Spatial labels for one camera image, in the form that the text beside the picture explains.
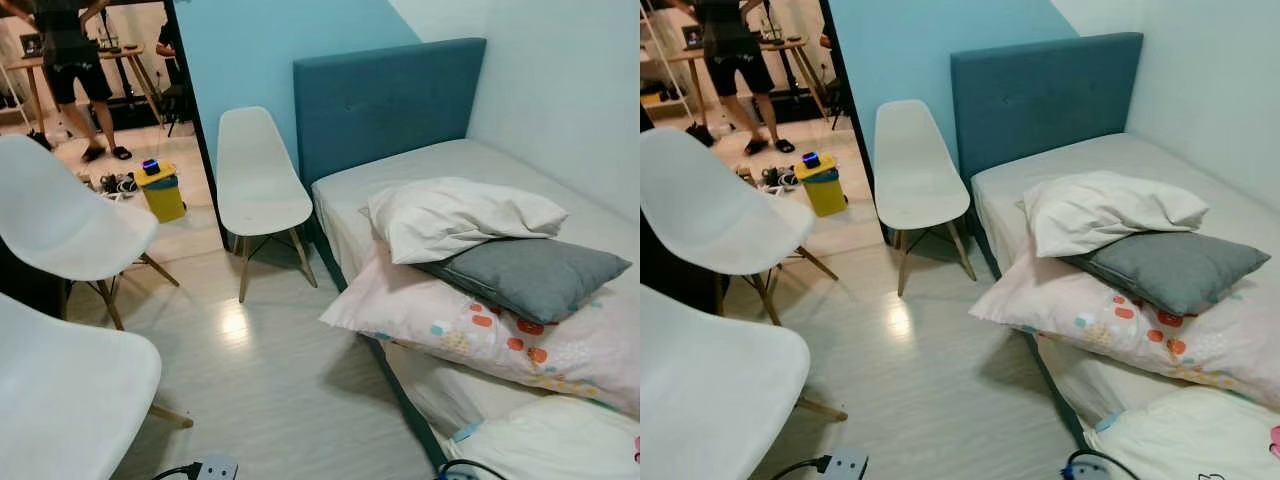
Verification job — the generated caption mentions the white plastic chair wooden legs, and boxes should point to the white plastic chair wooden legs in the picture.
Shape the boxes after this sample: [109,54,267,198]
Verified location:
[0,134,182,332]
[216,106,319,304]
[640,127,841,327]
[874,99,979,298]
[640,285,849,480]
[0,292,195,480]

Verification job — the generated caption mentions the grey pillow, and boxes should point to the grey pillow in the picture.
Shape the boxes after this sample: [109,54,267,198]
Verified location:
[1062,231,1272,318]
[414,238,633,325]

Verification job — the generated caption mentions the pink patterned pillow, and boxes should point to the pink patterned pillow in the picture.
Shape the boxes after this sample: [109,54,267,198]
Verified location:
[320,240,641,419]
[969,238,1280,411]

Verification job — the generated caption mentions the white pillow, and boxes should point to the white pillow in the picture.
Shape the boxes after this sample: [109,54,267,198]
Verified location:
[361,177,569,266]
[1018,170,1211,259]

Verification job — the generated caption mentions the cream pillow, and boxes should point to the cream pillow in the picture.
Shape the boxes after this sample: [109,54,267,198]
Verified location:
[447,394,641,480]
[1084,385,1280,480]

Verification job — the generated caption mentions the pile of shoes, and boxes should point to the pile of shoes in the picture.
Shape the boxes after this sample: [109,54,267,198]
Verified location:
[78,171,141,201]
[736,164,801,193]

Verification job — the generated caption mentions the wooden desk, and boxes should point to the wooden desk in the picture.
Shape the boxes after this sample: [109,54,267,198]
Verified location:
[648,36,831,129]
[0,42,166,136]

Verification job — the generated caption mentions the yellow bin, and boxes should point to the yellow bin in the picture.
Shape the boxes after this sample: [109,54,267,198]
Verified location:
[794,151,848,218]
[134,159,188,224]

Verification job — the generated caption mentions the bed with white sheet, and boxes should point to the bed with white sheet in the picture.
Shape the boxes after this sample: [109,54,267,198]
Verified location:
[969,132,1280,480]
[311,138,641,480]

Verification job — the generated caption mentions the person in black shorts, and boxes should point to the person in black shorts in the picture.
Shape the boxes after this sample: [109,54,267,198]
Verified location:
[666,0,797,156]
[0,0,134,163]

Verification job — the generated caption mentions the blue upholstered headboard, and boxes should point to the blue upholstered headboard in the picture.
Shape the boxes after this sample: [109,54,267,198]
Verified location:
[950,32,1145,181]
[292,38,488,188]

